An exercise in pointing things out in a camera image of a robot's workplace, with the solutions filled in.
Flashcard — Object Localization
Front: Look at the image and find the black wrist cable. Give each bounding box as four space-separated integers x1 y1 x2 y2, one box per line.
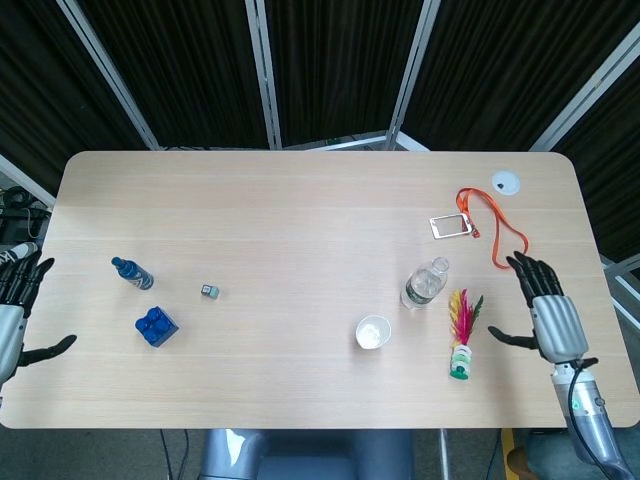
568 356 632 480

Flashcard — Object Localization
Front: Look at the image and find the colourful feather shuttlecock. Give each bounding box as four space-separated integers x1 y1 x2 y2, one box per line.
447 288 485 382

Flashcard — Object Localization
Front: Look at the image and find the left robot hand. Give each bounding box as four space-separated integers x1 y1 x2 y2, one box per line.
0 249 78 386

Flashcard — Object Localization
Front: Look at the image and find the small blue bottle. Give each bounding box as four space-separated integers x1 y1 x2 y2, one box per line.
110 256 155 292

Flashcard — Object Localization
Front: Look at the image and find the black floor cable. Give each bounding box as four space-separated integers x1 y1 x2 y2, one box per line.
157 429 192 480

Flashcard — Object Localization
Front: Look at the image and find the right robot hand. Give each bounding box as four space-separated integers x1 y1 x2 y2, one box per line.
487 250 590 365

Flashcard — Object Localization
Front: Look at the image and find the silver screen base foot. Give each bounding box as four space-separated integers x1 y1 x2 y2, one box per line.
283 129 431 152

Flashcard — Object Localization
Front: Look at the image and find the white paper cup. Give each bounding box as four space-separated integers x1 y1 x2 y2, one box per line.
355 313 393 351

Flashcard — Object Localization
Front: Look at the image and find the clear badge holder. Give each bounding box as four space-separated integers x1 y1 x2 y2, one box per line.
428 213 474 241

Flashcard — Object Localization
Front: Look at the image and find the orange lanyard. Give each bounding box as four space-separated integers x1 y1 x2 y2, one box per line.
455 187 530 269

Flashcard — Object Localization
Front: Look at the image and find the grey-blue robot torso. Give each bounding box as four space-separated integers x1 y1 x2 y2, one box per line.
199 428 416 480

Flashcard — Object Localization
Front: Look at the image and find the blue toy brick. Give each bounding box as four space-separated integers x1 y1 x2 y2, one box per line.
134 305 180 348

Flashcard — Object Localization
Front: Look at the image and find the silver table leg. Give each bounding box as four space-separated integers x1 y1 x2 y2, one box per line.
438 428 452 480

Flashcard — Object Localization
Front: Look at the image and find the white sneaker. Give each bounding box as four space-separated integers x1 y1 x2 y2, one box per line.
0 242 40 266

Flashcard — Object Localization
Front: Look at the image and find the black cable bundle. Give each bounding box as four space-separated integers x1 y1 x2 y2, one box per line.
0 184 51 244

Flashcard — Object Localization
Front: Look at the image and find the clear plastic water bottle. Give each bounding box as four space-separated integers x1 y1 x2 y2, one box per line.
399 256 450 311

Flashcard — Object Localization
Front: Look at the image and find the silver screen frame post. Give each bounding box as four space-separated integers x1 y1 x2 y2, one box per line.
56 0 162 151
602 253 640 321
0 153 57 207
243 0 284 151
528 34 640 152
386 0 442 151

